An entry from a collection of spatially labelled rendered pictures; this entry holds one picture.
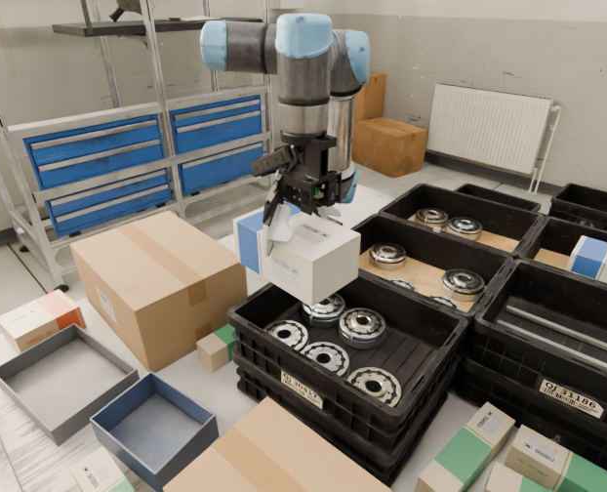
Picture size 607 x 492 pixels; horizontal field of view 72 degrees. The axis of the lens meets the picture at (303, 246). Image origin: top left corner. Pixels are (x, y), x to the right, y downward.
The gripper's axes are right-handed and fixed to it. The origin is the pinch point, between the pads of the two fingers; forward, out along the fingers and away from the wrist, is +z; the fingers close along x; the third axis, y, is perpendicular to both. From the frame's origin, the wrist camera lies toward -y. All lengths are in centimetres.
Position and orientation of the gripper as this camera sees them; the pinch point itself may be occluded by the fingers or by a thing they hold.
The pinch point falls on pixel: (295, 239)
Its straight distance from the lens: 75.1
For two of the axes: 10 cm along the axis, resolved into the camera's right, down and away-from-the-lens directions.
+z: 0.0, 8.6, 5.2
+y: 7.1, 3.7, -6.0
